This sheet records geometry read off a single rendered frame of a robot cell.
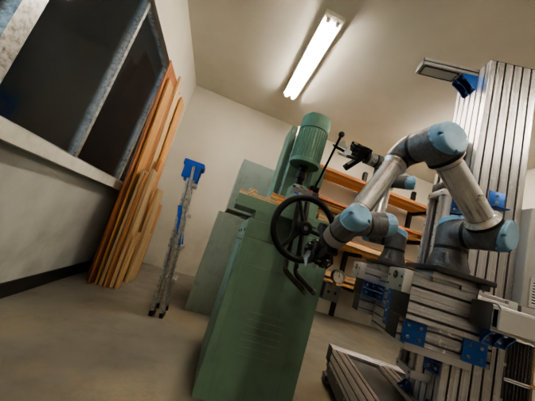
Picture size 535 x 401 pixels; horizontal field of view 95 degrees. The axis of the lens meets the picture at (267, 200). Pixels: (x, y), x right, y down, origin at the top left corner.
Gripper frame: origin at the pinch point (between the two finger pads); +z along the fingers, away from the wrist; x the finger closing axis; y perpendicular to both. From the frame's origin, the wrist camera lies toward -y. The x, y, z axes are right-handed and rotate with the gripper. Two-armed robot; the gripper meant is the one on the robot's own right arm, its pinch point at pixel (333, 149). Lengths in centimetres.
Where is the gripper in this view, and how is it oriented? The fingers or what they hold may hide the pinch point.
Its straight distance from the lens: 147.4
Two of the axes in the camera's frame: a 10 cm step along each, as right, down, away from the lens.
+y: 3.4, -8.2, -4.6
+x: -0.5, 4.8, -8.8
